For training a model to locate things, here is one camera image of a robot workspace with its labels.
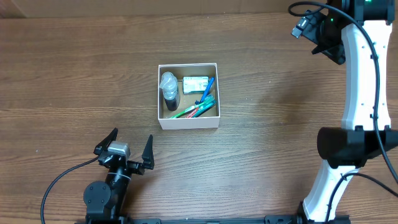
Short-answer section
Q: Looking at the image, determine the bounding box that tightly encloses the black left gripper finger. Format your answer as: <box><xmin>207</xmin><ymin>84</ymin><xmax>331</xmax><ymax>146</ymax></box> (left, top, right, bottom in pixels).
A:
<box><xmin>142</xmin><ymin>134</ymin><xmax>155</xmax><ymax>170</ymax></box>
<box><xmin>93</xmin><ymin>128</ymin><xmax>118</xmax><ymax>155</ymax></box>

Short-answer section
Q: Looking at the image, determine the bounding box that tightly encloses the green white toothbrush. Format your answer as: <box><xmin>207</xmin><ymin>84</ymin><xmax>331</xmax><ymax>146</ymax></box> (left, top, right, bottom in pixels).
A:
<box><xmin>171</xmin><ymin>95</ymin><xmax>216</xmax><ymax>119</ymax></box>

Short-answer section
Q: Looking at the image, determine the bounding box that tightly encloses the Colgate toothpaste tube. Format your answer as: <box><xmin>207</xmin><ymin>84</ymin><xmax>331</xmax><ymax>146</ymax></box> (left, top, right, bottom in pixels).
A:
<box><xmin>186</xmin><ymin>101</ymin><xmax>216</xmax><ymax>118</ymax></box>

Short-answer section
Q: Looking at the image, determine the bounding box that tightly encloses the dark bottle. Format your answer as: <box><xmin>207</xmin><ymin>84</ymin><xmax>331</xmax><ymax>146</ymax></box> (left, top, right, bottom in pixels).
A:
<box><xmin>159</xmin><ymin>72</ymin><xmax>180</xmax><ymax>111</ymax></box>

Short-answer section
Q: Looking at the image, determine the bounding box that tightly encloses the green soap bar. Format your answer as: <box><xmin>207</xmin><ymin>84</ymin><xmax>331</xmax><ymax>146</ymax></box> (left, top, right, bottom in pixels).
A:
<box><xmin>182</xmin><ymin>77</ymin><xmax>209</xmax><ymax>94</ymax></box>

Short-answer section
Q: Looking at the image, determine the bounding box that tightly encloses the blue disposable razor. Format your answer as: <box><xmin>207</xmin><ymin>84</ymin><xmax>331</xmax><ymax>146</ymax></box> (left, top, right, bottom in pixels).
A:
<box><xmin>195</xmin><ymin>77</ymin><xmax>215</xmax><ymax>105</ymax></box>

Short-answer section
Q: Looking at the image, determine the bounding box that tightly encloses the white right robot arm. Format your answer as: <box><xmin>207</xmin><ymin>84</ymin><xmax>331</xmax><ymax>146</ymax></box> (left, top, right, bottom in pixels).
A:
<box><xmin>292</xmin><ymin>0</ymin><xmax>397</xmax><ymax>223</ymax></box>

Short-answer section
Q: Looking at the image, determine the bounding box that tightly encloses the white cardboard box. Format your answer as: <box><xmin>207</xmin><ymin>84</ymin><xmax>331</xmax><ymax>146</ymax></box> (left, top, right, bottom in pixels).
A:
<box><xmin>157</xmin><ymin>63</ymin><xmax>221</xmax><ymax>130</ymax></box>

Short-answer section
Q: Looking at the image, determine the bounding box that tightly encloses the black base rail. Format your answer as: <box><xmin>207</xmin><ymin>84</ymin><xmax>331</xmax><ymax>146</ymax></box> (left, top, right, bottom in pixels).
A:
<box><xmin>74</xmin><ymin>213</ymin><xmax>351</xmax><ymax>224</ymax></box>

